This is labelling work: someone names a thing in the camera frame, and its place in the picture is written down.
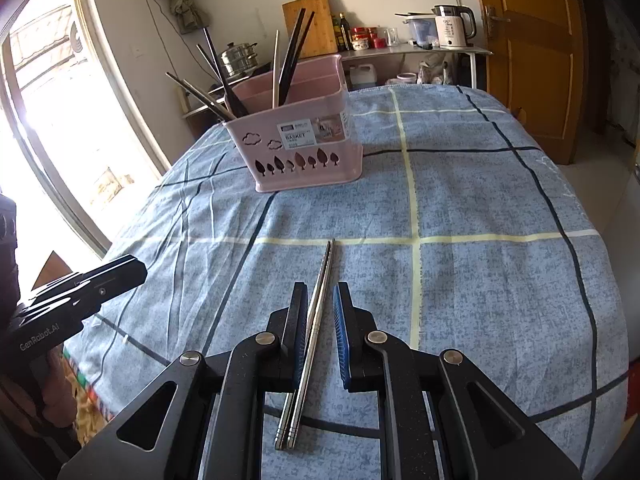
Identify person's left hand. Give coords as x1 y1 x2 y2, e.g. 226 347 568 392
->
41 347 77 432

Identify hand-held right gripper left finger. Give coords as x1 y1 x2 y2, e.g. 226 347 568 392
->
57 281 308 480

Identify metal door handle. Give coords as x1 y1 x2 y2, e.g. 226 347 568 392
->
484 6 511 36

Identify white plastic jug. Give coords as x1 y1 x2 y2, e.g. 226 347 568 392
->
351 64 377 90

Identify white side table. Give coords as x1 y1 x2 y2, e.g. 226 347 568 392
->
342 44 493 91

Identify white window frame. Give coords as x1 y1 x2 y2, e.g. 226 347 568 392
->
0 0 173 256

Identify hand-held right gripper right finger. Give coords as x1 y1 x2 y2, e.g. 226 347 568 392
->
332 281 583 480

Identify wooden door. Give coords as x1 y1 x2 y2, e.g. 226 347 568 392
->
470 0 586 166

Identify silver metal chopstick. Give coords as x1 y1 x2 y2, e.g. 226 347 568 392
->
165 72 236 122

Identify low side counter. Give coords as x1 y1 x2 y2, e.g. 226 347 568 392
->
182 92 227 142

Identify white electric kettle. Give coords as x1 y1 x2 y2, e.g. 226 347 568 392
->
433 5 476 50

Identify water filter pitcher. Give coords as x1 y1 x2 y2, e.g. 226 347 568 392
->
406 15 438 46

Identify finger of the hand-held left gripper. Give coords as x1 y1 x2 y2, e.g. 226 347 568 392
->
30 255 137 297
10 259 148 328

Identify steel steamer pot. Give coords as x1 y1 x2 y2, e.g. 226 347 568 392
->
220 42 258 78

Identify wooden chopstick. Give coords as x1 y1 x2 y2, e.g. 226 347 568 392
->
271 29 281 110

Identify bamboo cutting board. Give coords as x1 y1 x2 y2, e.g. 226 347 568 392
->
282 0 338 59

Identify blue plaid bedsheet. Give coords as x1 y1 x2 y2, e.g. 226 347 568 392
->
65 85 628 461

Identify plastic bags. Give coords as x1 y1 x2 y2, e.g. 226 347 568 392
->
417 57 453 86

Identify pink plastic chopstick basket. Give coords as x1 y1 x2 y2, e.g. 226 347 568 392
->
222 54 364 193

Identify hanging grey cloth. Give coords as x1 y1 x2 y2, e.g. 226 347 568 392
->
167 0 208 36

